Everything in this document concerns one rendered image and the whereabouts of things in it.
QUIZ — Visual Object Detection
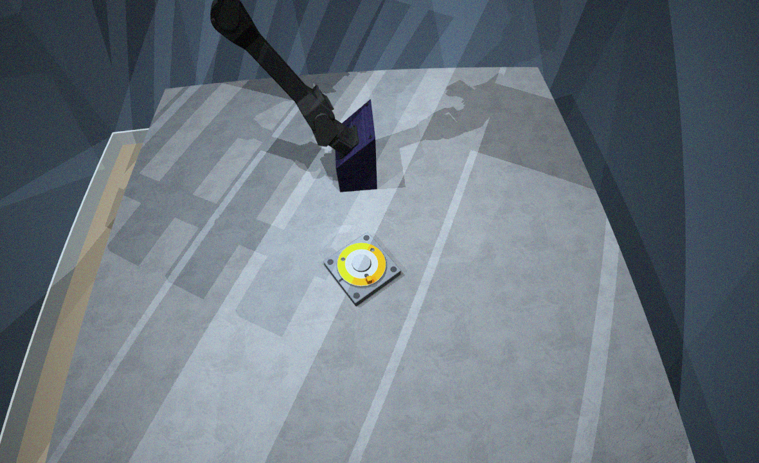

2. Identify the yellow and orange round plate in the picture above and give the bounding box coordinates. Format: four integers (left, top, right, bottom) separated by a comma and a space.
337, 243, 386, 287

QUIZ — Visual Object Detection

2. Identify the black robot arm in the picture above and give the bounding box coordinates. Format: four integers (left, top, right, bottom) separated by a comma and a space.
210, 0, 359, 159

